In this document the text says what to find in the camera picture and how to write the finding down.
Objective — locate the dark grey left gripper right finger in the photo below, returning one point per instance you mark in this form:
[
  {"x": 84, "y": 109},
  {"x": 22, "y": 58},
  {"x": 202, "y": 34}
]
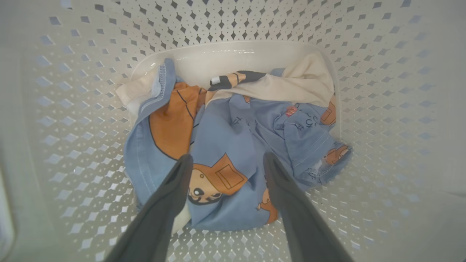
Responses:
[{"x": 302, "y": 225}]

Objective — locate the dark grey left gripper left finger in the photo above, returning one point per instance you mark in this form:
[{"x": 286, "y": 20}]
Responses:
[{"x": 156, "y": 218}]

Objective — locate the blue bear print cream garment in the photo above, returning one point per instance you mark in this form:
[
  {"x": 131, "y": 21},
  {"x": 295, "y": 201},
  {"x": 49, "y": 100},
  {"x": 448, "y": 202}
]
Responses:
[{"x": 218, "y": 138}]

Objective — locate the cream perforated laundry basket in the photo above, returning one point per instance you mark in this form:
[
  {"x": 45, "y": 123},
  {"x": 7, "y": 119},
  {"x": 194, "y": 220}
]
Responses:
[{"x": 233, "y": 22}]

